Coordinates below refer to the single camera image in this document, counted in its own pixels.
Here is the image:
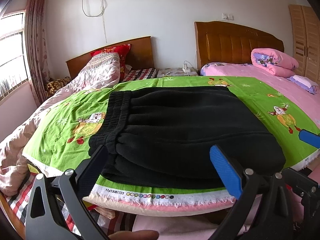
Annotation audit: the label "green cartoon printed cloth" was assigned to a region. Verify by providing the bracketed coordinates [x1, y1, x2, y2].
[22, 77, 320, 196]

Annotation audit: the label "barred window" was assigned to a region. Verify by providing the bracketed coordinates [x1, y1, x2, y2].
[0, 11, 30, 98]

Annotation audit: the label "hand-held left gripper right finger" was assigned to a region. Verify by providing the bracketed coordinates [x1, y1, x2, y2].
[210, 144, 294, 240]

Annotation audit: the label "red patterned pillow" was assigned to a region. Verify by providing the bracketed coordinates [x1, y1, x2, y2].
[90, 44, 132, 80]

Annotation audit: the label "purple pillow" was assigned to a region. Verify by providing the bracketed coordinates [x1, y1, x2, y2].
[287, 75, 320, 94]

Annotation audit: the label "looped air conditioner cable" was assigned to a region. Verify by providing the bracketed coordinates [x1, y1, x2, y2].
[82, 0, 104, 17]

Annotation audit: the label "black pants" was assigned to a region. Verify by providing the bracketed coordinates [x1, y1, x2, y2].
[88, 86, 286, 189]

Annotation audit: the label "large padded wooden headboard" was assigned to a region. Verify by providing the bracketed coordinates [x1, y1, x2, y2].
[194, 21, 285, 70]

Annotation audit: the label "nightstand with floral cover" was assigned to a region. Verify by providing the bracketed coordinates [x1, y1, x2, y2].
[157, 67, 200, 78]

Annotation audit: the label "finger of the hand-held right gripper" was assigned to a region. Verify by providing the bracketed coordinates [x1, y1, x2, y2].
[299, 129, 320, 150]
[282, 167, 320, 215]

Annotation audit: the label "light wooden wardrobe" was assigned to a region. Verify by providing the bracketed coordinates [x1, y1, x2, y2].
[289, 4, 320, 85]

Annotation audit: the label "white folded towel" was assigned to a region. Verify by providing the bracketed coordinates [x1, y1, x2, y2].
[292, 75, 313, 87]

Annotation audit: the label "leopard print blanket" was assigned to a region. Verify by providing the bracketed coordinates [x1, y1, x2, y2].
[46, 77, 72, 98]

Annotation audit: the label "person's left hand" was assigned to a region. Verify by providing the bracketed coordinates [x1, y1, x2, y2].
[110, 231, 159, 240]

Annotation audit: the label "folded pink quilt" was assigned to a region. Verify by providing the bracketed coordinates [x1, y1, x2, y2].
[251, 48, 299, 77]

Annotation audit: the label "small plain wooden headboard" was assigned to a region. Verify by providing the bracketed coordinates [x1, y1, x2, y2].
[65, 36, 155, 80]

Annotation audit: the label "thin white wall cord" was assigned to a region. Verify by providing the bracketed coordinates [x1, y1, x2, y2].
[101, 0, 108, 43]

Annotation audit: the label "pink floral quilt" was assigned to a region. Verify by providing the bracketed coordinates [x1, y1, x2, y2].
[0, 52, 120, 195]

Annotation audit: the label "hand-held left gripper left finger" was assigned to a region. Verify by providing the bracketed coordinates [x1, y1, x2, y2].
[25, 144, 110, 240]

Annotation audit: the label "pink bed sheet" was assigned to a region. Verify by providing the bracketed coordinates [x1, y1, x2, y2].
[200, 63, 320, 130]

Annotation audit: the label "plaid bed sheet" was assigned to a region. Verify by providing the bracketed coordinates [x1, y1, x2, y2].
[5, 67, 157, 240]

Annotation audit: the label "pink floral curtain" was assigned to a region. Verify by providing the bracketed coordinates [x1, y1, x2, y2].
[24, 0, 48, 103]

